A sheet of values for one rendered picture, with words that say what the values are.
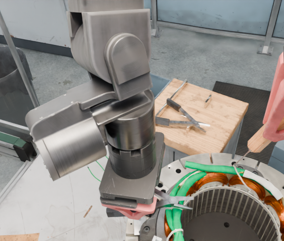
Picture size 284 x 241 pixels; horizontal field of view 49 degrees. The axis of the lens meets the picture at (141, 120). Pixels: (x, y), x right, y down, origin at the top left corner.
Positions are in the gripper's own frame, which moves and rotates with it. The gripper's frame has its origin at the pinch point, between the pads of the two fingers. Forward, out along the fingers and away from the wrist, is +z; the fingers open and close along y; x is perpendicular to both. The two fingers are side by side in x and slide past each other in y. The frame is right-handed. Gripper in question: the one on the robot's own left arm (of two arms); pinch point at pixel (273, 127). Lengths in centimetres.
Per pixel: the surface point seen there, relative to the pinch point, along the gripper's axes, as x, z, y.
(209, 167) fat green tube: 1.3, 19.0, -6.4
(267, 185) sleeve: 9.5, 15.5, -4.9
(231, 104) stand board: 7.2, 26.9, -31.7
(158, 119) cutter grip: -7.6, 29.4, -21.0
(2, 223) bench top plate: -34, 73, -2
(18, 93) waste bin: -78, 132, -88
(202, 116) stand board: 1.8, 29.0, -26.5
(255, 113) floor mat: 67, 119, -140
